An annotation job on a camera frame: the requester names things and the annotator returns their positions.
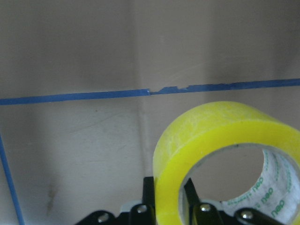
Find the yellow packing tape roll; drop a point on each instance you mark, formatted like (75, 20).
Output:
(211, 128)

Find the blue tape line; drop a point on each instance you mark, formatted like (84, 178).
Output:
(148, 92)
(10, 184)

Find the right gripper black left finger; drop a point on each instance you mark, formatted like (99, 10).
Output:
(134, 213)

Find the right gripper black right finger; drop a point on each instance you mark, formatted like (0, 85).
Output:
(205, 213)

